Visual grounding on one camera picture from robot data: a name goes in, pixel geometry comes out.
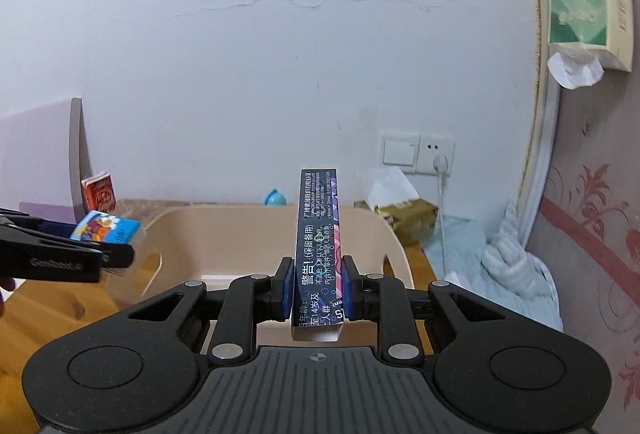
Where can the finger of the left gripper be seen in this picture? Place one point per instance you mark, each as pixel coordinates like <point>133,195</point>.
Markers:
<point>117,256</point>
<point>59,229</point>

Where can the light blue blanket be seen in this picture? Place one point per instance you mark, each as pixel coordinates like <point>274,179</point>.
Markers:
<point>497,268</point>

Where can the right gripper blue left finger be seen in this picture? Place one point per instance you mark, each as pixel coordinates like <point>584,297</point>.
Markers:
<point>283,288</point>

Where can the dark blue long box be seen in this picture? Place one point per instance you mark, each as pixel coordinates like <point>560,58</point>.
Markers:
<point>318,311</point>

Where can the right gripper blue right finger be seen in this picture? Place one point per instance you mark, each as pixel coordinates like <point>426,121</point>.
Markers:
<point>352,290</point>

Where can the white wall socket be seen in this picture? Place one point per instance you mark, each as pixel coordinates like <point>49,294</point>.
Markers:
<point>435,154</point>

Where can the green hanging tissue box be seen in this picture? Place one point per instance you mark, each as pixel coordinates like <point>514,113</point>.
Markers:
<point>586,37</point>

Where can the purple white board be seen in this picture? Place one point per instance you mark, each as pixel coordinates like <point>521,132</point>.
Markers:
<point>40,161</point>

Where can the beige plastic storage basket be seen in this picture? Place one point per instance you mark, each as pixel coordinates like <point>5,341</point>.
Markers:
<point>220,243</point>

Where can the white wall switch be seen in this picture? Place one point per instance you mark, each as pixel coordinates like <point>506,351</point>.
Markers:
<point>400,150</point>

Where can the small blue round object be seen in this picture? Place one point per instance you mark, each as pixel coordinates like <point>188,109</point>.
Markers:
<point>275,198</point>

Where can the white plug with cable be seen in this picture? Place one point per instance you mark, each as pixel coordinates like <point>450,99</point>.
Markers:
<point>440,194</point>

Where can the colourful small cartoon box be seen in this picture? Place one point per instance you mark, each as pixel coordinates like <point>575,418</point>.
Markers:
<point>101,227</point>

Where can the white bed headboard frame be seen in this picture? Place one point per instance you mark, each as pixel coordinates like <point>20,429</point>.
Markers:
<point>542,133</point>

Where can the gold tissue pack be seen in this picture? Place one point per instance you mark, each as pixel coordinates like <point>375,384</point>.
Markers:
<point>388,193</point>

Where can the red white small carton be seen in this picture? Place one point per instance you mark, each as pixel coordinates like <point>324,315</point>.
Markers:
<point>99,193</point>

